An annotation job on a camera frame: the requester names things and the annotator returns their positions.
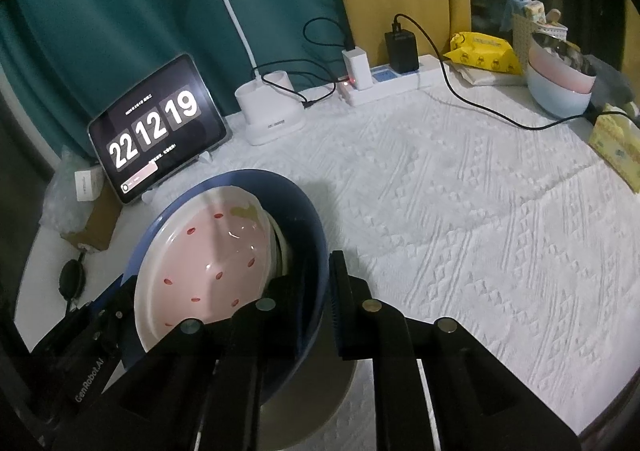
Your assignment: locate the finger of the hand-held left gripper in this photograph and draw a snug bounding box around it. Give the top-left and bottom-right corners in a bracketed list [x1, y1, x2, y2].
[87, 275, 136, 307]
[95, 278, 138, 334]

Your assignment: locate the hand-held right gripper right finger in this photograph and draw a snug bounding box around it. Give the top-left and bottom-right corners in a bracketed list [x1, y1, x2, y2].
[327, 250, 583, 451]

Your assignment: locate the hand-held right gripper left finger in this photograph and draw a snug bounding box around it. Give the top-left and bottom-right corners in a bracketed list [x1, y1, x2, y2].
[52, 276, 310, 451]

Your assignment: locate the beige plate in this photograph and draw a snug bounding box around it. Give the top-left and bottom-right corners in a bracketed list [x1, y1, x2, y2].
[262, 356, 357, 438]

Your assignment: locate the cream bowl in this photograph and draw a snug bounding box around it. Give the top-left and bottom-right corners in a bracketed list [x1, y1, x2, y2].
[250, 204, 296, 292]

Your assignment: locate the pink speckled bowl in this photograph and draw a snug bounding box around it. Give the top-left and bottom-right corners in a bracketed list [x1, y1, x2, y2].
[134, 185, 278, 354]

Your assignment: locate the large blue bowl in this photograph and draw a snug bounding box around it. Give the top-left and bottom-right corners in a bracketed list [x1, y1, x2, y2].
[120, 170, 331, 407]

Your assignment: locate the clear plastic bag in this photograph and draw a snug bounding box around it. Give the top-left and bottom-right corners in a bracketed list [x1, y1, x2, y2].
[42, 146, 101, 232]

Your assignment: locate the small white box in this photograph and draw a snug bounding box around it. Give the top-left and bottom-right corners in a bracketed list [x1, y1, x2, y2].
[74, 168, 103, 202]

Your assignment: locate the tablet with clock display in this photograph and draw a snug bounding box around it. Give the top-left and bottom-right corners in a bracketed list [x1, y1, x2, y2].
[87, 52, 228, 206]

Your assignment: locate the white desk lamp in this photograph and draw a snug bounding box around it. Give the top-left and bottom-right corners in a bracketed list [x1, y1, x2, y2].
[141, 0, 306, 147]

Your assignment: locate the white power strip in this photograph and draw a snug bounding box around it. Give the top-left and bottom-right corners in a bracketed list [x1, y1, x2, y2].
[337, 54, 451, 107]

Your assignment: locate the white charger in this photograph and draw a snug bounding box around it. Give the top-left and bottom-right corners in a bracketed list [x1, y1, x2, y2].
[341, 46, 373, 91]

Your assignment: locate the black charger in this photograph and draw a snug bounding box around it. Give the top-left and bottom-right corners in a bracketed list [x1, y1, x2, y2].
[384, 30, 420, 74]

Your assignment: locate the white flat packet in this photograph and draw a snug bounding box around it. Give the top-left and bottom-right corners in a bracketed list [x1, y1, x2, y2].
[452, 64, 528, 88]

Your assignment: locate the teal curtain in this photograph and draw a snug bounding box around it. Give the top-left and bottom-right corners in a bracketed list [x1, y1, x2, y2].
[0, 0, 351, 167]

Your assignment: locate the yellow wipes pack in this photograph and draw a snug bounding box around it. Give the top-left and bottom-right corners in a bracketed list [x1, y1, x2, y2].
[444, 31, 523, 77]

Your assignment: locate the light blue steel-lined bowl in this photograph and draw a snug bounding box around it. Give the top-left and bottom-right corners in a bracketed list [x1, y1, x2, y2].
[527, 68, 593, 119]

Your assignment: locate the pink steel-lined bowl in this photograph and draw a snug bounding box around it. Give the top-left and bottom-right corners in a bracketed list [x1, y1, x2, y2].
[527, 31, 598, 94]

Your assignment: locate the yellow tissue box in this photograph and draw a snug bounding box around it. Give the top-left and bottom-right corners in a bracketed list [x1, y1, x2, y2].
[587, 104, 640, 194]

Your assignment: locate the white perforated basket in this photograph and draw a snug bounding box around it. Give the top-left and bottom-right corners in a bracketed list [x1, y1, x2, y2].
[512, 11, 568, 62]

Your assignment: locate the light blue plastic bag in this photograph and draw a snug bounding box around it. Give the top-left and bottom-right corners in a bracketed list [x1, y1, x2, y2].
[502, 0, 531, 24]

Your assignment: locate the grey cloth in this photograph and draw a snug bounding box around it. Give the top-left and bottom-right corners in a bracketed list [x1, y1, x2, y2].
[582, 54, 633, 107]

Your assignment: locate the black round disc with cable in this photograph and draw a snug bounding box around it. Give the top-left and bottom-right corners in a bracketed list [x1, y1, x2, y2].
[59, 251, 87, 317]

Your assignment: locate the black phone cable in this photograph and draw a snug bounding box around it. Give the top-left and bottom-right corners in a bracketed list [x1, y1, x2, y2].
[392, 14, 608, 132]

